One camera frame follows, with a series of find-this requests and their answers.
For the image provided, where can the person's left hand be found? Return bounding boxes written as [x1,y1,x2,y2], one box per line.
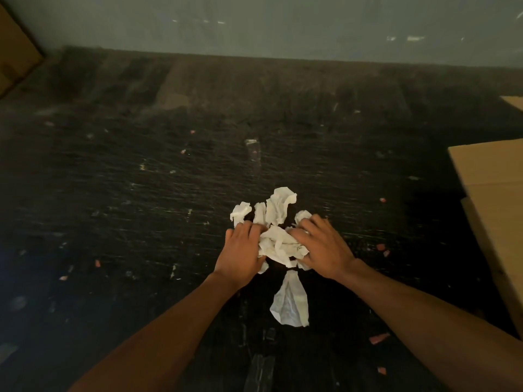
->
[213,220,268,291]

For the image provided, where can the person's right hand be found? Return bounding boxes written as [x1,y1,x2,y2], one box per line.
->
[285,214,359,281]

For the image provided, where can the large brown cardboard box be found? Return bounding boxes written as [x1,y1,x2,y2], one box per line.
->
[448,139,523,340]

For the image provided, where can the brown cardboard sheet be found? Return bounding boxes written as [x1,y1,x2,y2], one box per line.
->
[0,3,45,98]

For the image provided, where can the white paper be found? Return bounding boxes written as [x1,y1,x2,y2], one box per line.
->
[230,187,313,328]

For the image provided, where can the person's left forearm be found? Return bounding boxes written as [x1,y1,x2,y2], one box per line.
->
[67,270,242,392]

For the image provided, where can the person's right forearm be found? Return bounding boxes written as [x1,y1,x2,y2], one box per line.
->
[333,258,523,392]

